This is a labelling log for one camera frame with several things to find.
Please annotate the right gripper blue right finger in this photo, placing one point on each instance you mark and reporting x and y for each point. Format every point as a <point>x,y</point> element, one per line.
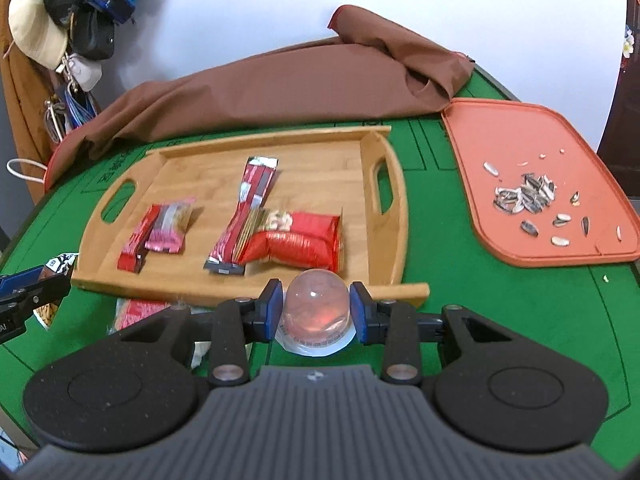
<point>394,324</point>

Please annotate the red labelled biscuit pack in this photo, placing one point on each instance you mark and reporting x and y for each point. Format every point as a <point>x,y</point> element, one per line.
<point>130,311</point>

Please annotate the red nut snack bag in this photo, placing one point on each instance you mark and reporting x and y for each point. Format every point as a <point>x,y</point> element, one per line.
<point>301,239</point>

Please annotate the bamboo serving tray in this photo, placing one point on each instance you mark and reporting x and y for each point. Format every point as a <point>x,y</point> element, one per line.
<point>351,171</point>

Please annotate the black hanging bag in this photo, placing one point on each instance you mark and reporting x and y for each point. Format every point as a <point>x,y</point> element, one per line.
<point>90,32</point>

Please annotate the brown hanging coat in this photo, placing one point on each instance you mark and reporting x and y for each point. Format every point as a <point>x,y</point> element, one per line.
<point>26,86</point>

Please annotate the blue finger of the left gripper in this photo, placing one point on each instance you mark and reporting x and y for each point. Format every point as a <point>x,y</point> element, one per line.
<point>10,283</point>

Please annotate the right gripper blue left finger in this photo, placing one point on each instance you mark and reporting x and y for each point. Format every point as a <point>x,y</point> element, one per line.
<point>236,323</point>

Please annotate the beige hat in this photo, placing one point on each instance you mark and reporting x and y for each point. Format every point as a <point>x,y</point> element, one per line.
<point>36,34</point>

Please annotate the long red stick packet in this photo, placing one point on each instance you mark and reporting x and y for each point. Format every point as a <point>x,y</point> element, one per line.
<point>256,180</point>

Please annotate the pile of sunflower seeds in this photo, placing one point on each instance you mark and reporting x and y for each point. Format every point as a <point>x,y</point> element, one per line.
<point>552,209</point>

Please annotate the orange plastic tray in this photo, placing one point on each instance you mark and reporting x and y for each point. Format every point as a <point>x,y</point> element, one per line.
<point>490,128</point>

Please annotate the peanut snack packet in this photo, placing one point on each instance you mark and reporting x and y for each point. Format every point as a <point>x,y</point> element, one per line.
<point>53,286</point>

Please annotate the pink snack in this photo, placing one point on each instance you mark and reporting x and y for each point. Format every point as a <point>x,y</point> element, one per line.
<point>169,229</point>

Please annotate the brown cloth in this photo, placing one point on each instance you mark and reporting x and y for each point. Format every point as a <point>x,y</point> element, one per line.
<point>372,68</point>

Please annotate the blue striped bag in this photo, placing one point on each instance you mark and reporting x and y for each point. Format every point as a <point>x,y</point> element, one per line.
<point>81,107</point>

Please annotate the short red snack bar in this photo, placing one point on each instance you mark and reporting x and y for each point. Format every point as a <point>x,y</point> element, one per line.
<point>132,255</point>

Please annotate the gold snack packet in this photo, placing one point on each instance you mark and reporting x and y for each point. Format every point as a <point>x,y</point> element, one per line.
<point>199,353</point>

